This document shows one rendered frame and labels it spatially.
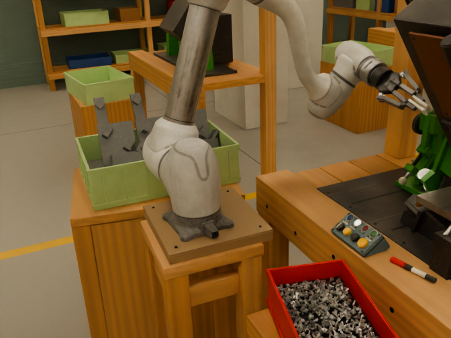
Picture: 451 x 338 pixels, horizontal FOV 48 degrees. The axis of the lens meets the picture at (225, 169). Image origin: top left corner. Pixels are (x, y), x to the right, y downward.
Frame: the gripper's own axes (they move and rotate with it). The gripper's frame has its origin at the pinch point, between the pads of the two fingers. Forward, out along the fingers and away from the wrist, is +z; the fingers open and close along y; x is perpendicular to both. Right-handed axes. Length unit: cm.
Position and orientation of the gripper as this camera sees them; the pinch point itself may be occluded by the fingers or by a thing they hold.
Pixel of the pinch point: (419, 104)
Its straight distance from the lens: 164.5
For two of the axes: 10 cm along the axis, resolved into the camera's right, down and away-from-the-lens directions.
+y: 6.9, -7.0, -1.8
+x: 6.0, 4.2, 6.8
